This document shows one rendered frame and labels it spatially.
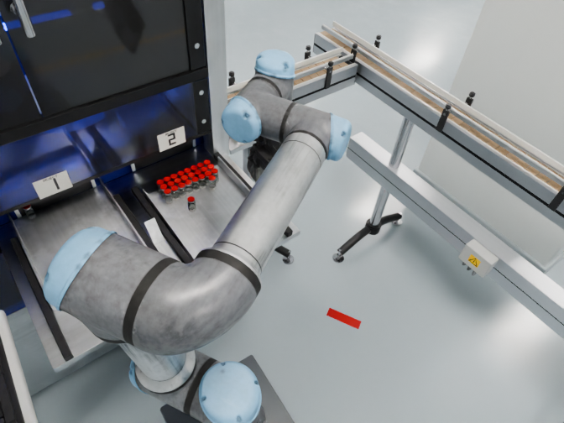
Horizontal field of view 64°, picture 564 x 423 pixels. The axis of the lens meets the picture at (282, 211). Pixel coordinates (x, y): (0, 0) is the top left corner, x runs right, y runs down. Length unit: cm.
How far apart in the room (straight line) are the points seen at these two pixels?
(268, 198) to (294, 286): 161
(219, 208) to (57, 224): 45
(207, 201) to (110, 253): 80
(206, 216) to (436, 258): 150
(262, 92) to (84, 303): 45
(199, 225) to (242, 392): 55
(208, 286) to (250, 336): 155
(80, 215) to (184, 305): 90
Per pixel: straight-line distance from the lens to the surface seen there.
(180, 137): 137
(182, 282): 54
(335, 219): 251
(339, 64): 192
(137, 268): 56
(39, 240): 138
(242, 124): 78
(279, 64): 86
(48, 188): 131
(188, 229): 130
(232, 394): 92
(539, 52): 221
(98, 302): 57
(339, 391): 203
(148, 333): 55
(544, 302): 190
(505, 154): 169
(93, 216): 139
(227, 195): 137
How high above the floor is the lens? 188
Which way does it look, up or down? 49 degrees down
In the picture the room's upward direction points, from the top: 5 degrees clockwise
